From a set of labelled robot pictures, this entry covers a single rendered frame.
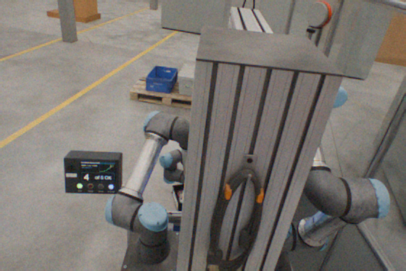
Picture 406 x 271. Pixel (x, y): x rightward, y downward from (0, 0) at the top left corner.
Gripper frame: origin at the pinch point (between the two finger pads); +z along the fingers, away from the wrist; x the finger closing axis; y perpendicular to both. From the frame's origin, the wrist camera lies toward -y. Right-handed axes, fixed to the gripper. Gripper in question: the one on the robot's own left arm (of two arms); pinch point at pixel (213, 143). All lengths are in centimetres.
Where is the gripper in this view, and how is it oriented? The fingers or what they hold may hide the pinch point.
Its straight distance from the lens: 183.8
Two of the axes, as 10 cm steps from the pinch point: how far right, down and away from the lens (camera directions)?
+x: -0.3, 8.9, 4.5
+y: -6.6, -3.6, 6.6
